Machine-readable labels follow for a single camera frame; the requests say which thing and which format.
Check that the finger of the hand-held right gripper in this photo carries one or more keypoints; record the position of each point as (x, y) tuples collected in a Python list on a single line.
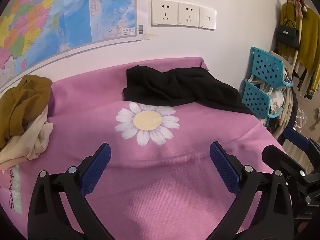
[(282, 160), (297, 138)]

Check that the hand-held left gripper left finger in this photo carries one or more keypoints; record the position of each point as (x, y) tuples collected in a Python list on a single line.
[(96, 167)]

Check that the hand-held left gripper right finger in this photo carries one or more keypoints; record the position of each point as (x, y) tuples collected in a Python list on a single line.
[(225, 167)]

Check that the black garment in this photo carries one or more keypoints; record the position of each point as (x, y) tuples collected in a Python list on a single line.
[(175, 87)]

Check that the beige hanging clothes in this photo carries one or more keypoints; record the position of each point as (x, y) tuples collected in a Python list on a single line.
[(287, 110)]

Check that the pink daisy print blanket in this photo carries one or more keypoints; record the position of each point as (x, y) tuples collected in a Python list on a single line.
[(175, 192)]

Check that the teal perforated basket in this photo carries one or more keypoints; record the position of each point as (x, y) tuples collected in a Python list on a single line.
[(255, 97), (265, 65)]

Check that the beige garment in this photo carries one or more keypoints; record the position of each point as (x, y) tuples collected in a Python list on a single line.
[(32, 140)]

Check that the mustard garment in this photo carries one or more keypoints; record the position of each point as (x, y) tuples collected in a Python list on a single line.
[(20, 100)]

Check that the black handbag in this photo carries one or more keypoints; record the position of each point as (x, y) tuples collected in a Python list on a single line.
[(287, 36)]

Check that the yellow hanging garment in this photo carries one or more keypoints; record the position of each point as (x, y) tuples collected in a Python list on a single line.
[(310, 35)]

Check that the white wall socket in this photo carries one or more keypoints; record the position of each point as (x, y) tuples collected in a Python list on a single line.
[(188, 14), (164, 13)]

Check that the colourful wall map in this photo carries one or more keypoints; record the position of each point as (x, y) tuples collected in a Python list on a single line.
[(75, 10)]

